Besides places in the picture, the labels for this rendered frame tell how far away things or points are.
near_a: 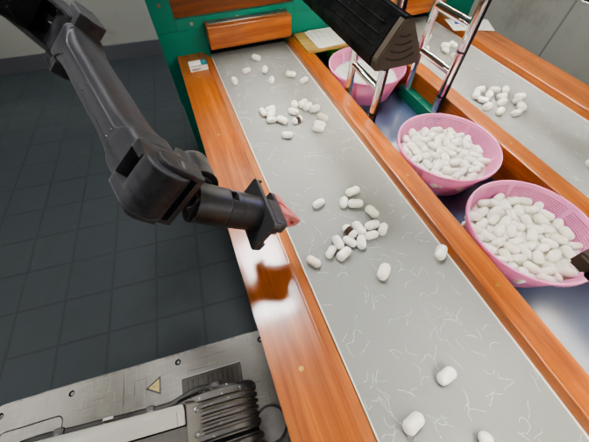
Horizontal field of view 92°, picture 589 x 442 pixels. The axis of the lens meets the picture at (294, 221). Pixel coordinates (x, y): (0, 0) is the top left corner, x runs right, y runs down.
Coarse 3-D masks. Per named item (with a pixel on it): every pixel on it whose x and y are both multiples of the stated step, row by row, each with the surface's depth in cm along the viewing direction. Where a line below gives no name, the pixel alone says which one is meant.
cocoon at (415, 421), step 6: (414, 414) 43; (420, 414) 43; (408, 420) 43; (414, 420) 42; (420, 420) 42; (402, 426) 43; (408, 426) 42; (414, 426) 42; (420, 426) 42; (408, 432) 42; (414, 432) 42
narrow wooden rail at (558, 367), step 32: (320, 64) 100; (352, 128) 83; (384, 160) 73; (416, 192) 67; (448, 224) 62; (480, 256) 57; (480, 288) 55; (512, 288) 54; (512, 320) 50; (544, 352) 47; (576, 384) 45; (576, 416) 44
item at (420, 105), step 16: (480, 0) 68; (432, 16) 82; (448, 16) 77; (464, 16) 74; (480, 16) 70; (464, 48) 76; (416, 64) 93; (448, 80) 83; (400, 96) 104; (416, 96) 97; (416, 112) 98; (432, 112) 92
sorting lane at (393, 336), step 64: (256, 64) 104; (256, 128) 84; (320, 192) 70; (384, 192) 70; (320, 256) 60; (384, 256) 60; (448, 256) 60; (384, 320) 53; (448, 320) 53; (384, 384) 47; (448, 384) 47; (512, 384) 47
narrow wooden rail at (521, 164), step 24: (408, 72) 100; (432, 72) 97; (432, 96) 93; (456, 96) 89; (480, 120) 82; (504, 144) 76; (504, 168) 77; (528, 168) 72; (576, 192) 67; (576, 216) 65
